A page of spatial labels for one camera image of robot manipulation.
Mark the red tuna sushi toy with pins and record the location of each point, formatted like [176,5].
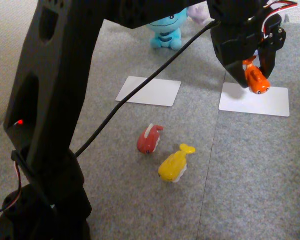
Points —
[147,141]

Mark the purple Goomy plush toy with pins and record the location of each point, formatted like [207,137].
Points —
[198,13]

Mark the blue Wooper plush toy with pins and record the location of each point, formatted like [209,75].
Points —
[168,27]

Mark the orange shrimp sushi toy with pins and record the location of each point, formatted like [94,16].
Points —
[255,80]

